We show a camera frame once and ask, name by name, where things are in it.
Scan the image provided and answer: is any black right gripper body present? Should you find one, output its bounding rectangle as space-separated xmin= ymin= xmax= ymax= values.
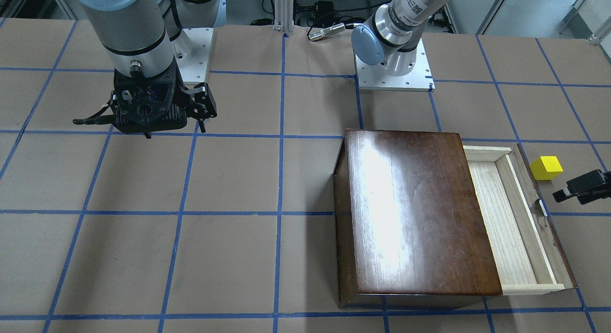
xmin=111 ymin=68 xmax=189 ymax=135

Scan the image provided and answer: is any light wooden drawer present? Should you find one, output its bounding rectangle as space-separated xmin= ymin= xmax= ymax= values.
xmin=464 ymin=145 xmax=577 ymax=295

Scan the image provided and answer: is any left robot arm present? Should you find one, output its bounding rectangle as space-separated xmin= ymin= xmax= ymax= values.
xmin=351 ymin=0 xmax=611 ymax=205

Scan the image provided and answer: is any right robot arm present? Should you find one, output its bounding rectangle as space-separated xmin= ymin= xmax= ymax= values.
xmin=73 ymin=0 xmax=226 ymax=139

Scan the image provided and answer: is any yellow block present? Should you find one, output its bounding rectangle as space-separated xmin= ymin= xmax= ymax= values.
xmin=529 ymin=156 xmax=564 ymax=181

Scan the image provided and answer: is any dark wooden drawer cabinet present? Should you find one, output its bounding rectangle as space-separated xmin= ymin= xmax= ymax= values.
xmin=333 ymin=129 xmax=503 ymax=310

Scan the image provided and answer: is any silver connector plug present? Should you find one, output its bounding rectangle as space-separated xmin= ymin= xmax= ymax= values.
xmin=307 ymin=23 xmax=346 ymax=42

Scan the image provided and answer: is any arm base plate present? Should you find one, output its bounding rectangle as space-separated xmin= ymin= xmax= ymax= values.
xmin=354 ymin=39 xmax=436 ymax=92
xmin=171 ymin=27 xmax=214 ymax=85

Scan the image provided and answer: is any aluminium frame post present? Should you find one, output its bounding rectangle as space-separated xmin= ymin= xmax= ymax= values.
xmin=273 ymin=0 xmax=295 ymax=36

